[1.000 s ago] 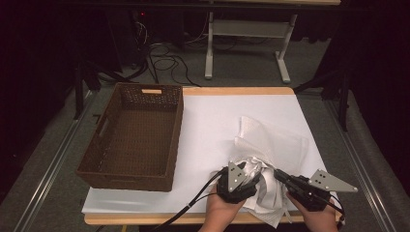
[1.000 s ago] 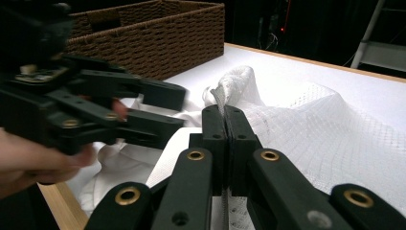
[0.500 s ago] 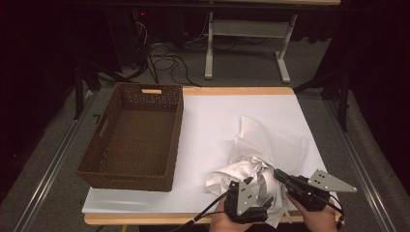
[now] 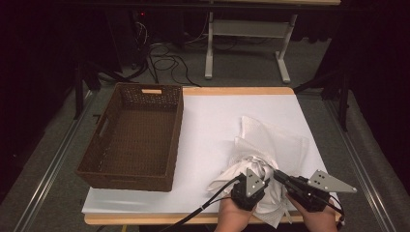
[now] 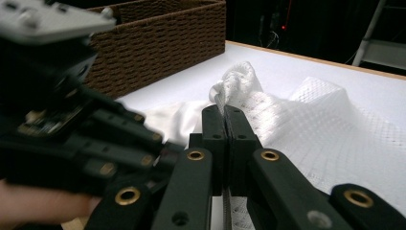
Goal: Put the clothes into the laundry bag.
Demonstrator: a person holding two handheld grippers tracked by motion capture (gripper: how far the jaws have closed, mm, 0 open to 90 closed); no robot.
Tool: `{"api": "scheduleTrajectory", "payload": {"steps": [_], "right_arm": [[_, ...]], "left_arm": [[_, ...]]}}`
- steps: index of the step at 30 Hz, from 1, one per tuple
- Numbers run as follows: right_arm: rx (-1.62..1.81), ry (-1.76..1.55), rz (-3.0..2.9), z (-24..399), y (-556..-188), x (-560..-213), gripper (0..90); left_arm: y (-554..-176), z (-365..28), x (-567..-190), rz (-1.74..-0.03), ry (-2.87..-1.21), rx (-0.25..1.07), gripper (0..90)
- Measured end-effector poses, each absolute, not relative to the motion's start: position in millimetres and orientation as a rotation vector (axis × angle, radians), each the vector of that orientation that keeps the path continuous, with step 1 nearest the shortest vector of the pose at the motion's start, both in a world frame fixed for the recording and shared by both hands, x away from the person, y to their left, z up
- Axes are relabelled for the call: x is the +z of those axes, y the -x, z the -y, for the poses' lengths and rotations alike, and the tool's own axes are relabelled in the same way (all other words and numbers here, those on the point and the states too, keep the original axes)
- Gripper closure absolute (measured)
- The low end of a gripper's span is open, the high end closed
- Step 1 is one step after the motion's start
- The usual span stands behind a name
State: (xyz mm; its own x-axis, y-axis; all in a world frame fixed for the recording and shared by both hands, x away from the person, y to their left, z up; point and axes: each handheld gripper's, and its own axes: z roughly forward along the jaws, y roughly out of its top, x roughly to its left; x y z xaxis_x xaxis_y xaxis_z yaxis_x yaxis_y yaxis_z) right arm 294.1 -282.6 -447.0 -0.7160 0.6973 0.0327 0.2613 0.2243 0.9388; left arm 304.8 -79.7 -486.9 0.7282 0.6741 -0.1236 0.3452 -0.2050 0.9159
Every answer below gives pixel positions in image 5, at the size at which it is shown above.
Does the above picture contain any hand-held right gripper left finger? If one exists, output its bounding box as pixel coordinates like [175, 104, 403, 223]
[190, 104, 229, 196]

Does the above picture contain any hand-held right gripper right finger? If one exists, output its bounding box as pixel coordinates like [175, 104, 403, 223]
[224, 106, 263, 196]

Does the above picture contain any white garment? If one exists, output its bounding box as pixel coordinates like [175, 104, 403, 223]
[143, 100, 218, 149]

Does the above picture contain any white mesh laundry bag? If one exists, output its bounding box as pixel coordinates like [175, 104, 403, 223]
[209, 60, 406, 230]

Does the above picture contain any brown woven basket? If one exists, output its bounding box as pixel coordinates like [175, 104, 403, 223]
[83, 0, 227, 100]

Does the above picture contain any white board mat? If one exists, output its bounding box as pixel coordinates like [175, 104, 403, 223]
[116, 40, 406, 135]

